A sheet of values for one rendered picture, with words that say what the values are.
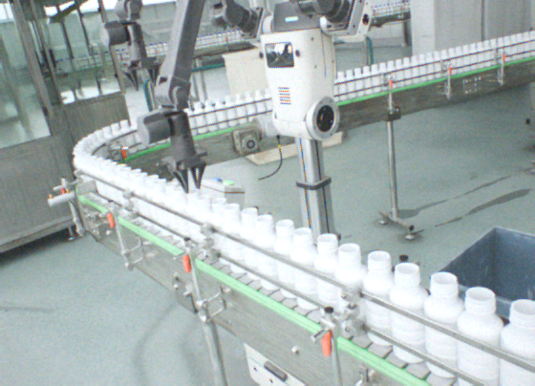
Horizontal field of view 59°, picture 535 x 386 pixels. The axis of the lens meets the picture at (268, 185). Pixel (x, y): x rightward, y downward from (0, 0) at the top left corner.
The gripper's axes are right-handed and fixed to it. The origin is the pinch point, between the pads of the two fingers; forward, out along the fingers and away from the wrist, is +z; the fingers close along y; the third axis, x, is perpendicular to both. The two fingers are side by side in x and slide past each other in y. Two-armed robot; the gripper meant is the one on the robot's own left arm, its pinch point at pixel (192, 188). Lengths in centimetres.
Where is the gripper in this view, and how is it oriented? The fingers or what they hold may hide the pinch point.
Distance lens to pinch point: 125.4
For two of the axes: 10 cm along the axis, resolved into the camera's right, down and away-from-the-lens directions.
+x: -6.4, -1.7, 7.5
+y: 7.5, -3.2, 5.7
